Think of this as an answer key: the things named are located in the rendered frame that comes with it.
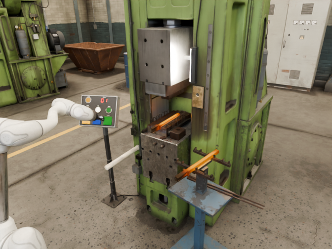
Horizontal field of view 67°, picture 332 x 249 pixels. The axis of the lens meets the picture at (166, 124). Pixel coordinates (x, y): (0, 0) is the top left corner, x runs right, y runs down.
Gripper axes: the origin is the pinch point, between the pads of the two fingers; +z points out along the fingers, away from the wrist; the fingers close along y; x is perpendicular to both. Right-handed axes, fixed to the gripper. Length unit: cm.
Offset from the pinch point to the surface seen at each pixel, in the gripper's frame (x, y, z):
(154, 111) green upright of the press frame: 12.5, 37.8, 30.1
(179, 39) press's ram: 60, 63, -20
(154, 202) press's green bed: -75, 40, 53
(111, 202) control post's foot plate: -83, -10, 69
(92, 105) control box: 12.6, -15.4, 13.2
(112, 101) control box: 17.3, 2.7, 13.2
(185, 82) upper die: 37, 66, 16
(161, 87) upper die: 26, 50, -9
